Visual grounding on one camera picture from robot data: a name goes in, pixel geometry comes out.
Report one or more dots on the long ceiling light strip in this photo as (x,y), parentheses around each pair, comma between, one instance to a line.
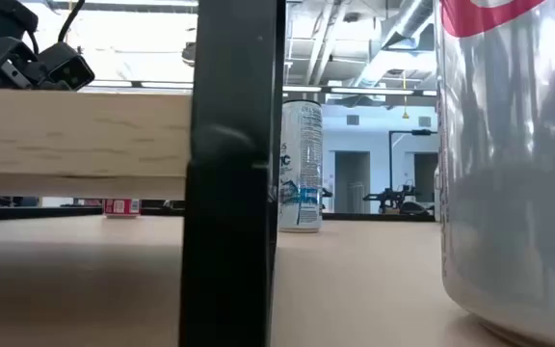
(369,90)

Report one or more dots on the light wooden shelf board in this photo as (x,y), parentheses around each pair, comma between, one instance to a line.
(65,140)

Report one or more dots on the silver ceiling air duct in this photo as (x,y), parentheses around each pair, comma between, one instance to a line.
(403,29)

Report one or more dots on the grey wall vent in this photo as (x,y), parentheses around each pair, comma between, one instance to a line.
(352,119)
(424,121)

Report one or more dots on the grey doorway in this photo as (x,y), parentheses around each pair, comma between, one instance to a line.
(426,173)
(352,173)

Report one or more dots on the black background robot arm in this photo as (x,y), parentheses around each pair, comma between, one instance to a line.
(326,194)
(393,197)

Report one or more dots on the black gantry frame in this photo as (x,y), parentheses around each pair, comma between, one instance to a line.
(391,159)

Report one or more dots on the yellow hanging pendant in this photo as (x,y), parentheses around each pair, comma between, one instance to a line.
(405,114)

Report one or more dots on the red cola can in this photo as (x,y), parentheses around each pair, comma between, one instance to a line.
(121,207)

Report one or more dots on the silver diet cola can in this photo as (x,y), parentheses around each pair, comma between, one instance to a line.
(509,168)

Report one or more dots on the white blue energy drink can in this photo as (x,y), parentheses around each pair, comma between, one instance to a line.
(304,168)

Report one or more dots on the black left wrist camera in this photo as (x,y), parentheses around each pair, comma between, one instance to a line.
(68,67)

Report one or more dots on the black metal table frame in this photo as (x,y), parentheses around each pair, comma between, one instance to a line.
(32,212)

